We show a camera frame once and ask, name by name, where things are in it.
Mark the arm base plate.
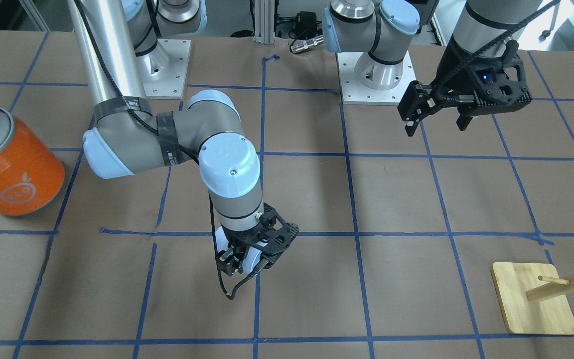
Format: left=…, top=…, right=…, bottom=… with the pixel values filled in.
left=337, top=52, right=416, bottom=106
left=137, top=39, right=192, bottom=100

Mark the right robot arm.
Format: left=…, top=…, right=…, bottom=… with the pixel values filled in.
left=68, top=0, right=298, bottom=276

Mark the black power adapter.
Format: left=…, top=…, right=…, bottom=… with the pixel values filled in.
left=293, top=11, right=317, bottom=38

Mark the aluminium frame post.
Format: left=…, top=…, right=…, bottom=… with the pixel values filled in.
left=250, top=0, right=278, bottom=47

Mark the light blue cup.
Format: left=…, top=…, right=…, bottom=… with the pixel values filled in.
left=215, top=226, right=262, bottom=277

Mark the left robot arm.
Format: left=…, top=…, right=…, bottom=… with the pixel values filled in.
left=322, top=0, right=558, bottom=137

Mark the orange can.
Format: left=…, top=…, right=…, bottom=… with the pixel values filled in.
left=0, top=107, right=65, bottom=216

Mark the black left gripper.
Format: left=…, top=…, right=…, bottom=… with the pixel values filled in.
left=397, top=39, right=532, bottom=137

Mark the wooden cup stand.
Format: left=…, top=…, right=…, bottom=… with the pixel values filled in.
left=490, top=262, right=574, bottom=336

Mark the silver cylinder connector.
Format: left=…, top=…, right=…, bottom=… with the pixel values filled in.
left=289, top=35, right=325, bottom=55

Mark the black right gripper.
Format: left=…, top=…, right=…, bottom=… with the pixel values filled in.
left=215, top=203, right=300, bottom=277

